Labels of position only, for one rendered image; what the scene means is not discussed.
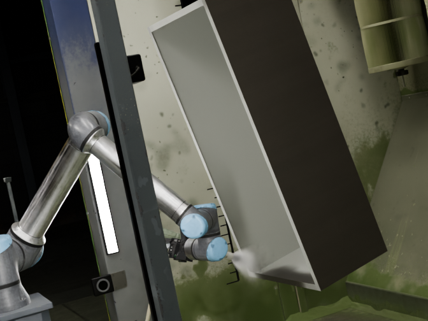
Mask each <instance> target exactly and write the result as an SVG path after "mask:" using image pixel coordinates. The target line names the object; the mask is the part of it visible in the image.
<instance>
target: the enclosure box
mask: <svg viewBox="0 0 428 321"><path fill-rule="evenodd" d="M147 29H148V32H149V34H150V36H151V39H152V41H153V44H154V46H155V49H156V51H157V53H158V56H159V58H160V61H161V63H162V66H163V68H164V70H165V72H166V75H167V78H168V80H169V82H170V85H171V88H172V89H173V92H174V94H175V97H176V100H177V101H178V104H179V107H180V109H181V111H182V114H183V117H184V119H185V121H186V123H187V126H188V128H189V131H190V133H191V136H192V139H193V140H194V143H195V145H196V148H197V151H198V153H199V155H200V158H201V160H202V162H203V165H204V168H205V170H206V172H207V175H208V177H209V179H210V182H211V185H212V187H213V190H214V191H215V194H216V197H217V199H218V201H219V204H220V207H221V209H222V211H223V213H224V216H225V219H226V220H227V223H228V226H229V228H230V230H231V233H232V236H233V238H234V240H235V242H236V245H237V248H238V249H239V248H241V247H242V246H245V245H247V244H249V243H252V242H254V241H257V240H260V239H262V238H270V239H271V240H272V241H273V245H274V261H273V268H272V272H270V273H269V274H267V275H263V274H259V276H260V279H264V280H270V281H273V282H279V283H285V284H288V285H294V286H298V287H303V288H307V289H313V290H318V291H322V290H324V289H325V288H327V287H328V286H330V285H332V284H333V283H335V282H337V281H338V280H340V279H342V278H344V277H345V276H347V275H349V274H350V273H352V272H354V271H355V270H357V269H359V268H360V267H362V266H363V265H365V264H367V263H368V262H370V261H372V260H373V259H375V258H377V257H379V256H380V255H382V254H383V253H385V252H387V251H388V250H387V247H386V245H385V242H384V240H383V237H382V234H381V232H380V229H379V227H378V224H377V222H376V219H375V216H374V214H373V211H372V209H371V205H370V203H369V201H368V198H367V195H366V193H365V190H364V187H363V185H362V182H361V180H360V177H359V174H358V172H357V169H356V167H355V164H354V162H353V159H352V156H351V154H350V151H349V149H348V146H347V143H346V141H345V137H344V135H343V133H342V130H341V127H340V125H339V122H338V119H337V117H336V114H335V112H334V109H333V107H332V104H331V101H330V99H329V96H328V94H327V91H326V89H325V86H324V83H323V81H322V78H321V76H320V73H319V70H318V68H317V65H316V62H315V60H314V57H313V54H312V52H311V49H310V46H309V44H308V41H307V39H306V36H305V34H304V31H303V28H302V26H301V23H300V21H299V18H298V16H297V13H296V10H295V8H294V5H293V2H292V0H198V1H196V2H194V3H192V4H190V5H188V6H186V7H184V8H183V9H181V10H179V11H177V12H176V13H174V14H172V15H170V16H168V17H166V18H164V19H162V20H160V21H159V22H157V23H155V24H153V25H151V26H150V27H147Z"/></svg>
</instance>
